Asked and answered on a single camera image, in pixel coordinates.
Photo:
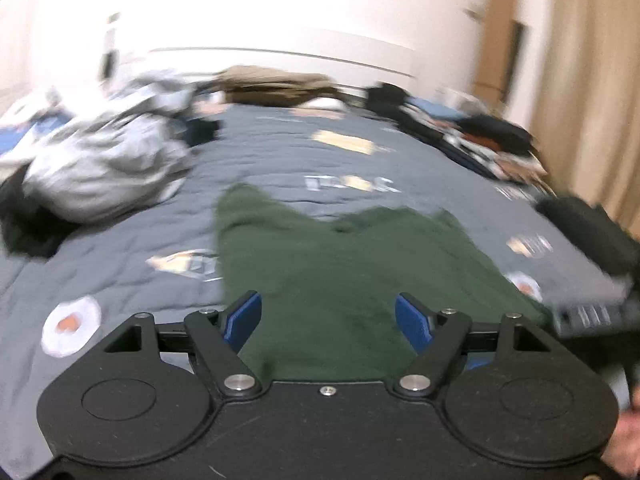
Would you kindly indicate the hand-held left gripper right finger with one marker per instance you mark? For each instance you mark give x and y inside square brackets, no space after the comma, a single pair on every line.
[412,322]

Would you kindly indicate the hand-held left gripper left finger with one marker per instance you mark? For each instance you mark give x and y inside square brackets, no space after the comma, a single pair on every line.
[242,320]

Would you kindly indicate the green t-shirt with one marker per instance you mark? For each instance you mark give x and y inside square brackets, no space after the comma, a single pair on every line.
[340,280]

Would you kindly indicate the stack of folded clothes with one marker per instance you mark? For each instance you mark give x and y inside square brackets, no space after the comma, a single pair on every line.
[495,145]

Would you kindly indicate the pile of grey clothes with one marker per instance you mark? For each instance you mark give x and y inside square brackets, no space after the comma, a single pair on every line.
[105,160]

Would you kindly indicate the khaki clothes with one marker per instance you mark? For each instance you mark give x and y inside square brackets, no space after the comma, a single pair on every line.
[275,85]

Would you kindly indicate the person's right hand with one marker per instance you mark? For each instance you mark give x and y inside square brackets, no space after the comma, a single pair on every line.
[625,440]

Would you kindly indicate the black cloth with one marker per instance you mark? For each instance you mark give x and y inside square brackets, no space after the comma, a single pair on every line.
[585,230]

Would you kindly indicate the grey printed quilt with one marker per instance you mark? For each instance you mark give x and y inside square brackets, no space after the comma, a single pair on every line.
[275,150]

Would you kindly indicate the black garment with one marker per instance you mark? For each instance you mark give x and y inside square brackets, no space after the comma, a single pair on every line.
[387,100]
[202,131]
[27,225]

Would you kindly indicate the white cloth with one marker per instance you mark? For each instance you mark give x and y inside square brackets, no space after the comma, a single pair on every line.
[322,104]

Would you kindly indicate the beige curtain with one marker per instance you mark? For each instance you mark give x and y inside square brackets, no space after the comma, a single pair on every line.
[585,85]

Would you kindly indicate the white headboard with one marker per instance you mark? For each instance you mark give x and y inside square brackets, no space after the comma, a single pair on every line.
[300,67]

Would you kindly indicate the black panel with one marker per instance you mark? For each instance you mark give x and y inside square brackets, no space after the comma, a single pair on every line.
[515,60]

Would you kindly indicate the tall flat cardboard box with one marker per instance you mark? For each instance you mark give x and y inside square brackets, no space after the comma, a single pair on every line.
[495,45]

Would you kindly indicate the black wall-hung object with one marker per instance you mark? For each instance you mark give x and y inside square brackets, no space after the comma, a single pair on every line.
[106,62]

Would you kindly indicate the small wall lamp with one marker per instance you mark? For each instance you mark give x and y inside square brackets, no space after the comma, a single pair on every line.
[472,11]

